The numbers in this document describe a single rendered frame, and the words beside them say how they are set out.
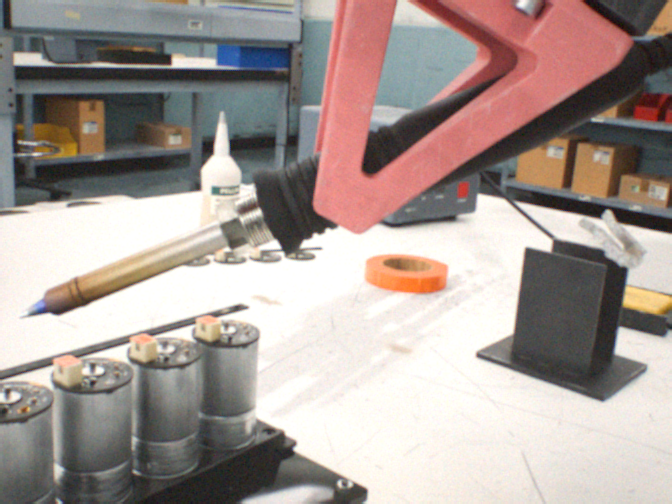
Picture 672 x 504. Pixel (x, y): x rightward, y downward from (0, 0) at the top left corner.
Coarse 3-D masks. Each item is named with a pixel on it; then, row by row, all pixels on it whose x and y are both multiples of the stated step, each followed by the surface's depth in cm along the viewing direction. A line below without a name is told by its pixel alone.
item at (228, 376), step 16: (208, 352) 28; (224, 352) 28; (240, 352) 29; (256, 352) 29; (208, 368) 29; (224, 368) 29; (240, 368) 29; (256, 368) 30; (208, 384) 29; (224, 384) 29; (240, 384) 29; (256, 384) 30; (208, 400) 29; (224, 400) 29; (240, 400) 29; (208, 416) 29; (224, 416) 29; (240, 416) 29; (208, 432) 29; (224, 432) 29; (240, 432) 29; (208, 448) 29; (224, 448) 29
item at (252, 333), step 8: (224, 320) 31; (232, 320) 31; (240, 328) 30; (248, 328) 30; (256, 328) 30; (192, 336) 29; (224, 336) 29; (232, 336) 29; (240, 336) 29; (248, 336) 29; (256, 336) 29; (208, 344) 28; (216, 344) 28; (224, 344) 28; (232, 344) 28; (240, 344) 28; (248, 344) 29
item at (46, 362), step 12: (216, 312) 31; (228, 312) 31; (168, 324) 30; (180, 324) 30; (192, 324) 30; (132, 336) 28; (84, 348) 27; (96, 348) 27; (108, 348) 27; (36, 360) 26; (48, 360) 26; (0, 372) 25; (12, 372) 25; (24, 372) 25
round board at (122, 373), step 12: (84, 360) 26; (96, 360) 26; (108, 360) 26; (120, 360) 26; (108, 372) 25; (120, 372) 25; (132, 372) 25; (60, 384) 24; (84, 384) 24; (96, 384) 24; (108, 384) 25; (120, 384) 25
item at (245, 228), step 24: (240, 216) 21; (264, 216) 21; (168, 240) 22; (192, 240) 21; (216, 240) 21; (240, 240) 21; (264, 240) 21; (120, 264) 21; (144, 264) 21; (168, 264) 21; (72, 288) 21; (96, 288) 21; (120, 288) 22
